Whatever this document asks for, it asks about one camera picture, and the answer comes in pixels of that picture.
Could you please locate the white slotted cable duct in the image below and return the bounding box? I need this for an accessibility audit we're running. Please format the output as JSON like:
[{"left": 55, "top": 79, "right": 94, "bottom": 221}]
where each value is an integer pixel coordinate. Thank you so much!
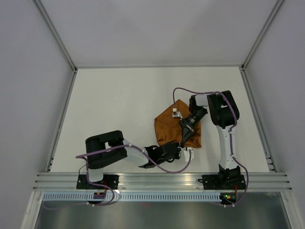
[{"left": 43, "top": 192, "right": 221, "bottom": 202}]

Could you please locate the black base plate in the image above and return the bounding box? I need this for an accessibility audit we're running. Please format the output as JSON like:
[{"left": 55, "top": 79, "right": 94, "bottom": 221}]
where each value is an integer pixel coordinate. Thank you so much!
[
  {"left": 76, "top": 174, "right": 119, "bottom": 190},
  {"left": 197, "top": 175, "right": 246, "bottom": 190}
]

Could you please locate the left aluminium frame post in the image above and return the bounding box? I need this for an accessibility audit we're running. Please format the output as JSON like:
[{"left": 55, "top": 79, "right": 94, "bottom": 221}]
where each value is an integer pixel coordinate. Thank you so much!
[{"left": 32, "top": 0, "right": 77, "bottom": 73}]

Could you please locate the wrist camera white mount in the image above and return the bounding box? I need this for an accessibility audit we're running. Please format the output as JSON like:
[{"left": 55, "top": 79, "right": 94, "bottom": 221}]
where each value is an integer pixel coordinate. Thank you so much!
[
  {"left": 172, "top": 108, "right": 183, "bottom": 119},
  {"left": 180, "top": 146, "right": 195, "bottom": 162}
]

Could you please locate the aluminium frame post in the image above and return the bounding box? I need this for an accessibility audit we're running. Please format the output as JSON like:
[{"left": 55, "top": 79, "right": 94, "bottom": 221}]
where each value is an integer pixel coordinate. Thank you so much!
[
  {"left": 241, "top": 0, "right": 285, "bottom": 71},
  {"left": 32, "top": 0, "right": 77, "bottom": 73}
]

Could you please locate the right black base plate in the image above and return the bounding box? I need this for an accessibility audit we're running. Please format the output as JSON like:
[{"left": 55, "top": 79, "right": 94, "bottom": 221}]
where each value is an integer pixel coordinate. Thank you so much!
[{"left": 197, "top": 175, "right": 246, "bottom": 190}]

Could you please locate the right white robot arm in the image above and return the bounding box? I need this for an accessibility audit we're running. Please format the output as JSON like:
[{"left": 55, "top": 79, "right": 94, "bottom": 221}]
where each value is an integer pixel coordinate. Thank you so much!
[{"left": 179, "top": 91, "right": 247, "bottom": 190}]

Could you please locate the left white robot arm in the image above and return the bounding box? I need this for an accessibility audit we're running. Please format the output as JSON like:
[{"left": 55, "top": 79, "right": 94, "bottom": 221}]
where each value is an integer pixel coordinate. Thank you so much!
[{"left": 85, "top": 130, "right": 181, "bottom": 189}]

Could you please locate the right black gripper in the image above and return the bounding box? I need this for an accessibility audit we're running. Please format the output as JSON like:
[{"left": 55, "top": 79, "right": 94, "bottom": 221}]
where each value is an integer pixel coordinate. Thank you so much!
[{"left": 179, "top": 107, "right": 207, "bottom": 144}]

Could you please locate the right aluminium frame post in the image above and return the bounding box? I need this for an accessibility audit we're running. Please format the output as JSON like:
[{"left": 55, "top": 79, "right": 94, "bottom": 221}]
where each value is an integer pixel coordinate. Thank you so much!
[{"left": 241, "top": 0, "right": 285, "bottom": 71}]

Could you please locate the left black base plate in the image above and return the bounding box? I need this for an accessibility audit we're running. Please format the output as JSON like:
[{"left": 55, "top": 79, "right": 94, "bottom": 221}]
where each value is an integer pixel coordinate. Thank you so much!
[{"left": 76, "top": 174, "right": 119, "bottom": 190}]

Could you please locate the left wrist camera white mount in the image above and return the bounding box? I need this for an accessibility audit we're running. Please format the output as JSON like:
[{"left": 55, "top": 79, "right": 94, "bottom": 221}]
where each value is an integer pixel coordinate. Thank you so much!
[{"left": 180, "top": 146, "right": 195, "bottom": 162}]

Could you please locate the orange cloth napkin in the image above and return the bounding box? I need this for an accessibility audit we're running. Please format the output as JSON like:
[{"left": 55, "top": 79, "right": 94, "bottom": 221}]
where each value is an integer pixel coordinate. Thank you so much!
[{"left": 154, "top": 104, "right": 202, "bottom": 148}]

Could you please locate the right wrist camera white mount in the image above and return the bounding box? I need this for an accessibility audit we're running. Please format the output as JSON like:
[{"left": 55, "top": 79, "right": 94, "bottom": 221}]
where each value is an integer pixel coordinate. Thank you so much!
[{"left": 172, "top": 108, "right": 183, "bottom": 119}]

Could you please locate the aluminium mounting rail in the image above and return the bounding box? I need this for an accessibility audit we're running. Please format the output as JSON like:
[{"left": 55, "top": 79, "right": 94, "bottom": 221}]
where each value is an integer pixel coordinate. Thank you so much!
[{"left": 32, "top": 172, "right": 292, "bottom": 192}]

